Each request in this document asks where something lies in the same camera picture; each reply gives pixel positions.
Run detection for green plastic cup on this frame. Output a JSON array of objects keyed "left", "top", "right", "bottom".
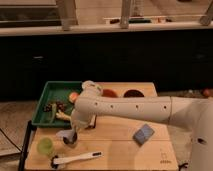
[{"left": 37, "top": 137, "right": 54, "bottom": 157}]

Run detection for toy grapes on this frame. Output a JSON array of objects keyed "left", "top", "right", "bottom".
[{"left": 43, "top": 101, "right": 66, "bottom": 112}]

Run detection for green toy pepper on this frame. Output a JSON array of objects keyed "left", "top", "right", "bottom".
[{"left": 50, "top": 103, "right": 57, "bottom": 123}]

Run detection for toy corn banana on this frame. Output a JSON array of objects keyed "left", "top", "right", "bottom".
[{"left": 56, "top": 112, "right": 71, "bottom": 121}]

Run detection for dark purple bowl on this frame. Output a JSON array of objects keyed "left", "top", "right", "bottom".
[{"left": 124, "top": 89, "right": 144, "bottom": 97}]

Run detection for orange bowl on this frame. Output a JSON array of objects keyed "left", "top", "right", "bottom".
[{"left": 102, "top": 89, "right": 118, "bottom": 98}]

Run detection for small metal cup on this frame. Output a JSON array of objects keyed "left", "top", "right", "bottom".
[{"left": 63, "top": 132, "right": 78, "bottom": 145}]

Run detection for green plastic tray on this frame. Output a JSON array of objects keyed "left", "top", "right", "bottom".
[{"left": 32, "top": 81, "right": 82, "bottom": 128}]

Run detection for wooden block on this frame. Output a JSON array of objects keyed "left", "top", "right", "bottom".
[{"left": 89, "top": 115, "right": 97, "bottom": 129}]

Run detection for white handled brush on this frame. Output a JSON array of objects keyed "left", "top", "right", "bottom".
[{"left": 51, "top": 151, "right": 102, "bottom": 169}]

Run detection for blue sponge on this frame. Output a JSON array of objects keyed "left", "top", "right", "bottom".
[{"left": 133, "top": 124, "right": 155, "bottom": 146}]

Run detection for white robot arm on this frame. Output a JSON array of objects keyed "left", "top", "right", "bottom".
[{"left": 71, "top": 81, "right": 213, "bottom": 171}]

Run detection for toy peach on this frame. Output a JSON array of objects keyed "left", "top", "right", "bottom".
[{"left": 68, "top": 92, "right": 79, "bottom": 103}]

